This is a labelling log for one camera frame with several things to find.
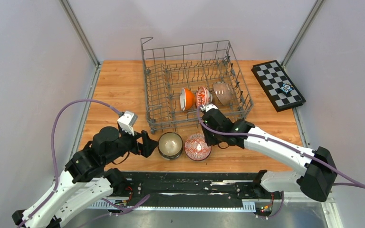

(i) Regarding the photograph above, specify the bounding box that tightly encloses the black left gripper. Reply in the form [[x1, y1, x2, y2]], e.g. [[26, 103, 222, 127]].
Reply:
[[104, 125, 159, 165]]

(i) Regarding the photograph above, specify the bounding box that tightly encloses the orange geometric pattern bowl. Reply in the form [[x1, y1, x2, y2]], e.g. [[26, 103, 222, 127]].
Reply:
[[184, 133, 211, 162]]

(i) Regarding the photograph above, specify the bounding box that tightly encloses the black bowl beige inside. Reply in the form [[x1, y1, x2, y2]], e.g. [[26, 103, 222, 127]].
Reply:
[[157, 132, 183, 160]]

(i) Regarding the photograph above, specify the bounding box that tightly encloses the orange floral pattern bowl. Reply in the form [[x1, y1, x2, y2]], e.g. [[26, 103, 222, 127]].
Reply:
[[195, 86, 213, 107]]

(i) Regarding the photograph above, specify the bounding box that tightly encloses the orange bowl white inside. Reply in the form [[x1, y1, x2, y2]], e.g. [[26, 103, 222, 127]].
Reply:
[[180, 88, 194, 111]]

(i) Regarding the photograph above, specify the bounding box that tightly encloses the clear glass bowl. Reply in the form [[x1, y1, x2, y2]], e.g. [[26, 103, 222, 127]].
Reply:
[[213, 82, 234, 105]]

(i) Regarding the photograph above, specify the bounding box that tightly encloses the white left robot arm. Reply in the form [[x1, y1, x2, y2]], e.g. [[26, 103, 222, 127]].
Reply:
[[12, 126, 158, 228]]

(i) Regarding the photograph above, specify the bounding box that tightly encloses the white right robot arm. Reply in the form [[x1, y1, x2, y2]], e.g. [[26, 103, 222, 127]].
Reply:
[[197, 104, 337, 202]]

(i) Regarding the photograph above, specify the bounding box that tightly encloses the black white checkerboard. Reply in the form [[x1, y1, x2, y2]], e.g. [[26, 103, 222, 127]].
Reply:
[[251, 60, 306, 112]]

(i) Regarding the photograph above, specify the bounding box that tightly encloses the small blue owl figure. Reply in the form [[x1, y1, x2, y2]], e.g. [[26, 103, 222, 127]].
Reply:
[[280, 83, 294, 95]]

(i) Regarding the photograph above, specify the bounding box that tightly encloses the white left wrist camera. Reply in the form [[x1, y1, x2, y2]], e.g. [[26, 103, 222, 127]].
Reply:
[[117, 111, 138, 136]]

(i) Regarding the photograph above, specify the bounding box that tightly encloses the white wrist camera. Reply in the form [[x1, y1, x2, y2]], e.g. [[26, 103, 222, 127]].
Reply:
[[199, 104, 218, 113], [117, 111, 138, 136]]

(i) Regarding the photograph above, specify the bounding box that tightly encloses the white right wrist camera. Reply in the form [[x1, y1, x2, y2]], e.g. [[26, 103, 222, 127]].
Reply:
[[199, 104, 218, 113]]

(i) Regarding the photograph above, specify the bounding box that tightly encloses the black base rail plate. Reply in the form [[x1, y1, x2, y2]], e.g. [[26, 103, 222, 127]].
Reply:
[[51, 171, 328, 212]]

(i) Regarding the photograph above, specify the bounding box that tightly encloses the grey wire dish rack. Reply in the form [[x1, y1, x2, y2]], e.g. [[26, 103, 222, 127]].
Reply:
[[140, 37, 254, 133]]

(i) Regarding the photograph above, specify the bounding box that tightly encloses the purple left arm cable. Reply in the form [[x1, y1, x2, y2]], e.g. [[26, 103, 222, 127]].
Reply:
[[17, 99, 123, 228]]

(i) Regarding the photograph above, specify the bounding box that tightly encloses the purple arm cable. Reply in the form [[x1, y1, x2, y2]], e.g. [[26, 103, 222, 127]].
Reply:
[[196, 107, 365, 191], [17, 99, 123, 228]]

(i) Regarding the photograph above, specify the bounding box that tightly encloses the right aluminium frame post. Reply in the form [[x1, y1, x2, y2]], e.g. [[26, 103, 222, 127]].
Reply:
[[281, 0, 325, 68]]

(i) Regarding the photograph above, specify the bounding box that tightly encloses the aluminium frame post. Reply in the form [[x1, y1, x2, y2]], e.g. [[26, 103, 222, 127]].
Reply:
[[281, 0, 325, 68], [59, 0, 100, 68]]

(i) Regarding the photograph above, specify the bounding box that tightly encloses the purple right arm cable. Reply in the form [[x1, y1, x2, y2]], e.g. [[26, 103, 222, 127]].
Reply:
[[196, 107, 365, 191]]

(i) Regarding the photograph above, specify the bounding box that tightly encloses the left aluminium frame post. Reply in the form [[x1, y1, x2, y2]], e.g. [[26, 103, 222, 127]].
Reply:
[[59, 0, 100, 68]]

